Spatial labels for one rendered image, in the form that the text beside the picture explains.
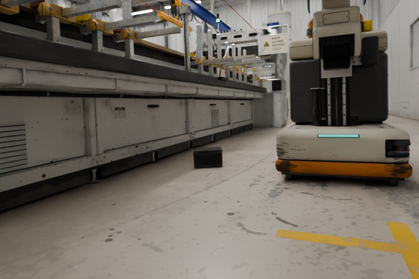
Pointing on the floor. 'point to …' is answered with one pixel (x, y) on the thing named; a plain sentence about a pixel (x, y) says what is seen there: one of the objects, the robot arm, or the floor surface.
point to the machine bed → (98, 124)
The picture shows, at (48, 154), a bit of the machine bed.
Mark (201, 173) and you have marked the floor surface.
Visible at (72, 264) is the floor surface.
